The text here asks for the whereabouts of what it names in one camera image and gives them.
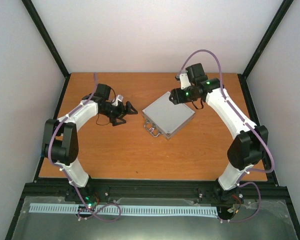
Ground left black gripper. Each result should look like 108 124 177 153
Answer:
101 101 139 127

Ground aluminium poker case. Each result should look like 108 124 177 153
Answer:
142 91 195 140

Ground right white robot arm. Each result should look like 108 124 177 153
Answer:
169 74 268 202

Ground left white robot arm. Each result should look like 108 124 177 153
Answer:
41 83 138 202

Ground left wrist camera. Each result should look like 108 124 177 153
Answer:
111 94 124 107

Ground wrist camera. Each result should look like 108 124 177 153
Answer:
111 94 124 107
175 63 208 90

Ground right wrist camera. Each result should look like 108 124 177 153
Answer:
175 63 208 90

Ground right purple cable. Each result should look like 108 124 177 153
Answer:
178 49 276 224

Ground white slotted cable duct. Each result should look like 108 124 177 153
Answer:
28 203 218 218

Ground black aluminium frame rail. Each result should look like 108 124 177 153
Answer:
21 178 290 204

